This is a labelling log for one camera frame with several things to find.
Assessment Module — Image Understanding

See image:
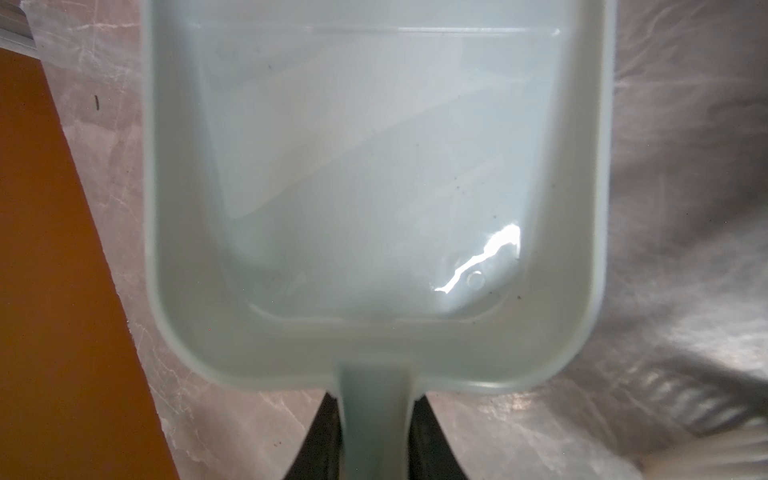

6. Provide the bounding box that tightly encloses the teal plastic dustpan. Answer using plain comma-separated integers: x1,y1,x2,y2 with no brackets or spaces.
140,1,617,479

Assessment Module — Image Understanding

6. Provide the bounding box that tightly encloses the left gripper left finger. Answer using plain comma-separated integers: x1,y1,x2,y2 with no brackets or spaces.
284,393,342,480

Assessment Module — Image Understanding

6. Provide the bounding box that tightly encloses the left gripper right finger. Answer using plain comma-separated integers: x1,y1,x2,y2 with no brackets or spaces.
409,396,468,480

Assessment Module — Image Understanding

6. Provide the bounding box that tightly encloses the teal hand brush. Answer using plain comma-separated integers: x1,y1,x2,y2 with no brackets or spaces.
641,425,767,480

